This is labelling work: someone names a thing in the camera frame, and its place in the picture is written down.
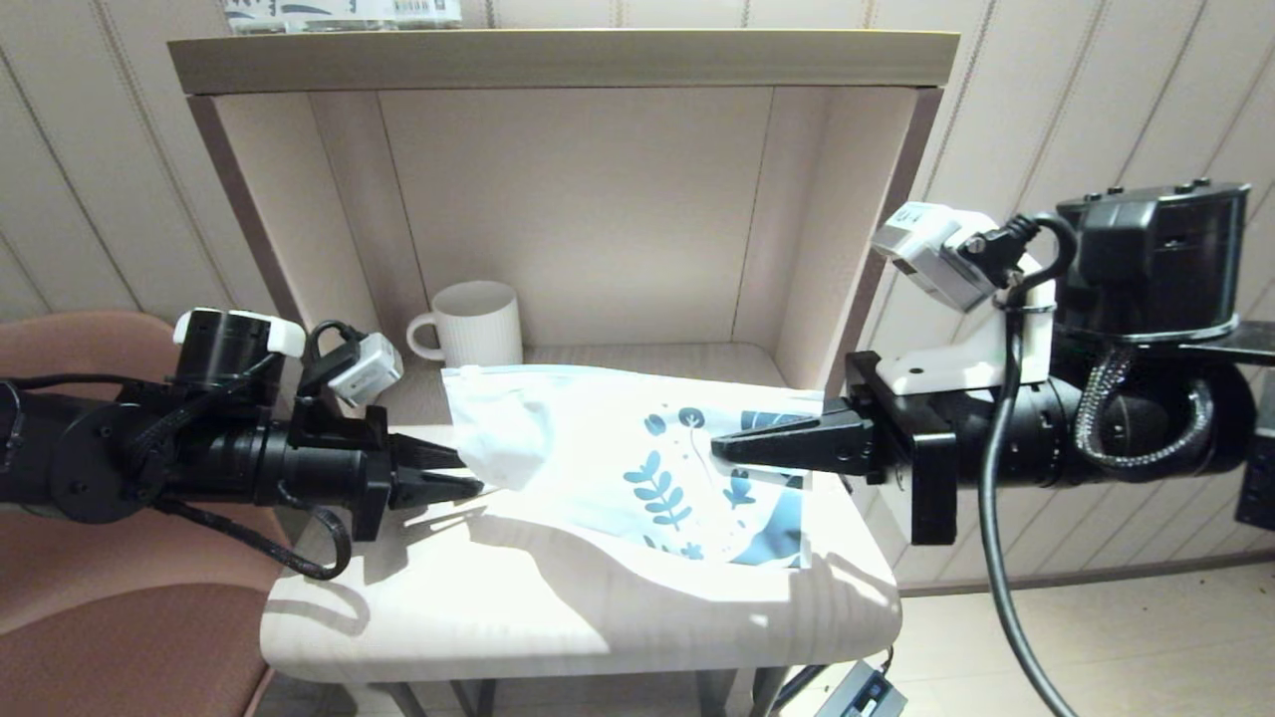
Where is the white floral plastic bag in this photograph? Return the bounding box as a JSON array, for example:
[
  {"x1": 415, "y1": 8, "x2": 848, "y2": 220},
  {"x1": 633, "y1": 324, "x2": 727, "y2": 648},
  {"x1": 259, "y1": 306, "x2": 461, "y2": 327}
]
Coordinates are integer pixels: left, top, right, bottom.
[{"x1": 440, "y1": 362, "x2": 830, "y2": 572}]

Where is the white ribbed ceramic mug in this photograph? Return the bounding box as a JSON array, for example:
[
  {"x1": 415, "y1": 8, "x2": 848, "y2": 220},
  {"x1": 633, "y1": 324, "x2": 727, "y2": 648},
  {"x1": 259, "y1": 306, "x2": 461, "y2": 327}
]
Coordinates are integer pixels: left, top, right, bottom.
[{"x1": 405, "y1": 280, "x2": 525, "y2": 371}]

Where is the reddish brown chair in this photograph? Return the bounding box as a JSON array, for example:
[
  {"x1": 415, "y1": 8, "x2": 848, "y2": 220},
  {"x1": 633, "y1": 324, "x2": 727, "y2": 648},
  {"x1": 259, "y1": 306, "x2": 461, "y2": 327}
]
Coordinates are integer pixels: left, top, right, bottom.
[{"x1": 0, "y1": 311, "x2": 302, "y2": 717}]

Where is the light wooden desk with shelf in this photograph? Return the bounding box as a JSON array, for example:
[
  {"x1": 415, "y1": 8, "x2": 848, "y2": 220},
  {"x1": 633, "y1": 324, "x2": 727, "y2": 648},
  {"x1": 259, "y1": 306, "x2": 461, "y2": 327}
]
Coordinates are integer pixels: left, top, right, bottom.
[{"x1": 166, "y1": 28, "x2": 963, "y2": 717}]

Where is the patterned package with barcode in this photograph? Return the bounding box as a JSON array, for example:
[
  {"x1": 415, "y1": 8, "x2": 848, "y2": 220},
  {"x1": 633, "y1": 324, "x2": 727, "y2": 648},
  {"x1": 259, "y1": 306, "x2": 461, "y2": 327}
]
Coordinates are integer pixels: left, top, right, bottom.
[{"x1": 223, "y1": 0, "x2": 463, "y2": 31}]

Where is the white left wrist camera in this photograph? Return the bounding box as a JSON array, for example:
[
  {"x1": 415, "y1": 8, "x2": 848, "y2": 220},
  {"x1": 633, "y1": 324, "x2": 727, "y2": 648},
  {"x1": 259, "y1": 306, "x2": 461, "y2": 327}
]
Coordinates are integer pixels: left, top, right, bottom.
[{"x1": 327, "y1": 332, "x2": 405, "y2": 410}]

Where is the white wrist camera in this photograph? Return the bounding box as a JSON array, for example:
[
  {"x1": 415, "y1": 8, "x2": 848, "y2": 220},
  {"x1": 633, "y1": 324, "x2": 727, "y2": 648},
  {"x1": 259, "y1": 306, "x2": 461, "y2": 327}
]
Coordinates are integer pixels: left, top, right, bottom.
[
  {"x1": 327, "y1": 332, "x2": 405, "y2": 410},
  {"x1": 871, "y1": 201, "x2": 1059, "y2": 398}
]

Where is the braided black left arm cable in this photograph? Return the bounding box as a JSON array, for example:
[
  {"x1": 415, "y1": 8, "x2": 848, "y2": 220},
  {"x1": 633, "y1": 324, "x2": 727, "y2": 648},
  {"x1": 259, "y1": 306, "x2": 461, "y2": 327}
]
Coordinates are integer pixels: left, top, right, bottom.
[{"x1": 147, "y1": 496, "x2": 356, "y2": 584}]

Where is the braided black arm cable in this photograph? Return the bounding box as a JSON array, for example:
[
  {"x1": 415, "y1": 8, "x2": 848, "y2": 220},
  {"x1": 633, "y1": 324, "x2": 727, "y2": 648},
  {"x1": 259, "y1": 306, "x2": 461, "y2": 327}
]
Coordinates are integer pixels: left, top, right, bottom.
[
  {"x1": 1072, "y1": 342, "x2": 1217, "y2": 473},
  {"x1": 147, "y1": 496, "x2": 356, "y2": 584}
]

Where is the smooth black camera cable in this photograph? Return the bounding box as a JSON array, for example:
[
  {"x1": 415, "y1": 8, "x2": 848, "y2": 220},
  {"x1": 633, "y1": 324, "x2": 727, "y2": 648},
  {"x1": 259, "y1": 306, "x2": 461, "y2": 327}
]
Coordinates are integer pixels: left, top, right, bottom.
[{"x1": 974, "y1": 211, "x2": 1084, "y2": 717}]

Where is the black left camera cable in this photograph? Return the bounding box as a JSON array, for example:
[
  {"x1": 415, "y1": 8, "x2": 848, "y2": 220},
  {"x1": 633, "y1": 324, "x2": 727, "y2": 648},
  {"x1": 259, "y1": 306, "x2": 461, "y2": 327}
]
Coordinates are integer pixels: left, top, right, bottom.
[{"x1": 0, "y1": 319, "x2": 368, "y2": 397}]

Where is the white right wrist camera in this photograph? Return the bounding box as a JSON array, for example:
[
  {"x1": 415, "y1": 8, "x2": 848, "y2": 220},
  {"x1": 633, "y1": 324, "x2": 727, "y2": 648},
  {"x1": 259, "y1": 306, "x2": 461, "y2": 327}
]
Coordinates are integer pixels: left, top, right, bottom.
[{"x1": 871, "y1": 201, "x2": 1059, "y2": 398}]

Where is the braided black right arm cable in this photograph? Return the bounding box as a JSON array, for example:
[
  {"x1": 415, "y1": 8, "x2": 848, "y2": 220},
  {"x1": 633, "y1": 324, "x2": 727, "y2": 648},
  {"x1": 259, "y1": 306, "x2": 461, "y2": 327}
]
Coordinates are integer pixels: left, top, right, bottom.
[{"x1": 1072, "y1": 342, "x2": 1217, "y2": 473}]

